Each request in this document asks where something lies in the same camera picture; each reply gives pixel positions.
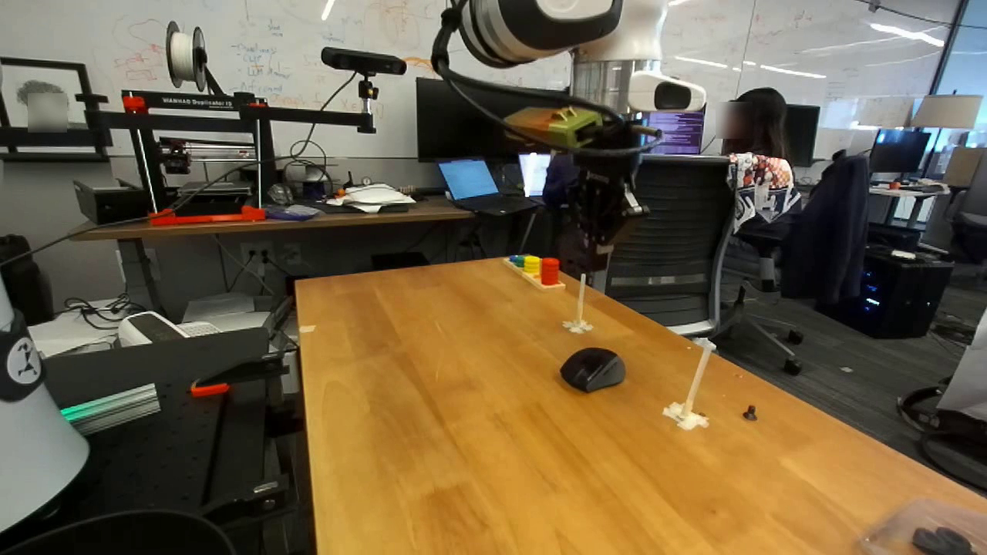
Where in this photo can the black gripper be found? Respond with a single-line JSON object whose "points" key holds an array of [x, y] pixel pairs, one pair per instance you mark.
{"points": [[601, 198]]}

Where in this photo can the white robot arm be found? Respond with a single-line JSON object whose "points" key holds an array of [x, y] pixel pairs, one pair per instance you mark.
{"points": [[597, 124]]}

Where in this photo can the black computer mouse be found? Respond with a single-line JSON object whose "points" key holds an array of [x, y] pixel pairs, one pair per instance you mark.
{"points": [[594, 372]]}

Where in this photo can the colourful toy blocks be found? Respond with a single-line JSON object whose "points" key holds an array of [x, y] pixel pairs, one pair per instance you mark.
{"points": [[539, 270]]}

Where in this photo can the black mesh office chair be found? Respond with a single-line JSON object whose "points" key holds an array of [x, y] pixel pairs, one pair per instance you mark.
{"points": [[669, 259]]}

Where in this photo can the open laptop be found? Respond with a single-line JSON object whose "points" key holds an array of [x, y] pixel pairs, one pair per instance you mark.
{"points": [[474, 185]]}

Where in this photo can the seated person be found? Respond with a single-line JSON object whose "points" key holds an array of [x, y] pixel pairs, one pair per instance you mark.
{"points": [[759, 160]]}

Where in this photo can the white peg stand far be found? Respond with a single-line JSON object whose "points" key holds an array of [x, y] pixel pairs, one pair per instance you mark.
{"points": [[682, 411]]}

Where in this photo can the framed portrait picture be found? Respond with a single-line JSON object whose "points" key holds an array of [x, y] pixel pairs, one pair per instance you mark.
{"points": [[41, 95]]}

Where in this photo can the black stereo camera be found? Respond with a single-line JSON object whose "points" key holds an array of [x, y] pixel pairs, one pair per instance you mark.
{"points": [[363, 64]]}

